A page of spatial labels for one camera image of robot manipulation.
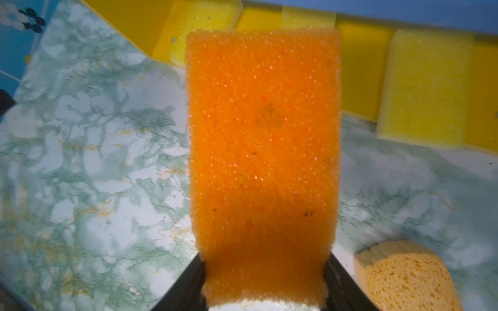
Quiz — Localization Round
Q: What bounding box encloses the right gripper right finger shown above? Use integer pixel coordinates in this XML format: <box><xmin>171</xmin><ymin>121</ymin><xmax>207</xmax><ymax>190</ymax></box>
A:
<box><xmin>322</xmin><ymin>254</ymin><xmax>377</xmax><ymax>311</ymax></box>

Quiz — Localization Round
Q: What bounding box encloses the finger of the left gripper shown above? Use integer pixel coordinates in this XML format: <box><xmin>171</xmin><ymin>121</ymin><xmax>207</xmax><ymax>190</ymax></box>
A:
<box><xmin>0</xmin><ymin>89</ymin><xmax>16</xmax><ymax>116</ymax></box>

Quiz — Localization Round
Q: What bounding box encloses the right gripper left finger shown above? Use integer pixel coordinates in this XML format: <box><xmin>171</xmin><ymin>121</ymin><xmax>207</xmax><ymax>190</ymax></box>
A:
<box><xmin>151</xmin><ymin>254</ymin><xmax>206</xmax><ymax>311</ymax></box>

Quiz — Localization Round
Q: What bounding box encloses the tan sponge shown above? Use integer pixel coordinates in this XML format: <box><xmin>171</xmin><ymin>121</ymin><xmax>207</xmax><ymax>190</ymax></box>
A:
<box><xmin>354</xmin><ymin>241</ymin><xmax>463</xmax><ymax>310</ymax></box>

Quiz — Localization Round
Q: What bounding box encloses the yellow sponge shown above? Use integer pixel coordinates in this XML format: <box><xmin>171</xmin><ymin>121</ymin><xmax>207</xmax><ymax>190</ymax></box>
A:
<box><xmin>168</xmin><ymin>1</ymin><xmax>243</xmax><ymax>68</ymax></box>
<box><xmin>281</xmin><ymin>6</ymin><xmax>336</xmax><ymax>29</ymax></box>
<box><xmin>377</xmin><ymin>29</ymin><xmax>474</xmax><ymax>149</ymax></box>

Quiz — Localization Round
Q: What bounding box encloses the orange sponge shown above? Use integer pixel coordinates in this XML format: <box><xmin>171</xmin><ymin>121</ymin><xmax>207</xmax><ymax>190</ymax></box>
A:
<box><xmin>185</xmin><ymin>28</ymin><xmax>341</xmax><ymax>307</ymax></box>

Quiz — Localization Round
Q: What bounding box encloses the yellow shelf with coloured boards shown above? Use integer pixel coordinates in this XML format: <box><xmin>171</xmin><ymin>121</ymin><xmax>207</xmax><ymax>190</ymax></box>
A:
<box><xmin>79</xmin><ymin>0</ymin><xmax>498</xmax><ymax>156</ymax></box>

